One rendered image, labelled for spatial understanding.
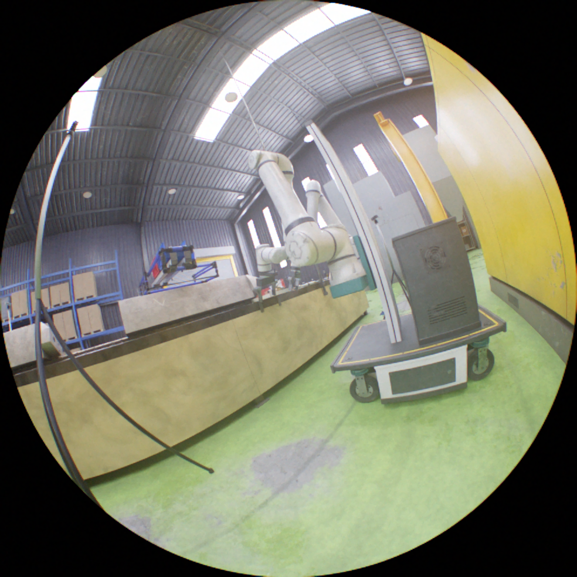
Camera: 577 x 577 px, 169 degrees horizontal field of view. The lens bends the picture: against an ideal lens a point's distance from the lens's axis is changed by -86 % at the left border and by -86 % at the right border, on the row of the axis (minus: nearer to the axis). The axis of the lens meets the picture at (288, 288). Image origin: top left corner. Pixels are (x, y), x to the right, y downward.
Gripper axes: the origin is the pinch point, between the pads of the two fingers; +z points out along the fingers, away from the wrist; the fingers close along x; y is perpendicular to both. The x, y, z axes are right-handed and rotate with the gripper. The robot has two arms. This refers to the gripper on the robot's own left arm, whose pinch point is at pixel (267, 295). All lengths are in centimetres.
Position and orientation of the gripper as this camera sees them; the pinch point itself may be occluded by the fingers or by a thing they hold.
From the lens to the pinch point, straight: 129.8
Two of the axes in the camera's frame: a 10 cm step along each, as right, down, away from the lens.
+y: -8.0, -1.4, 5.8
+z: 0.6, 9.5, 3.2
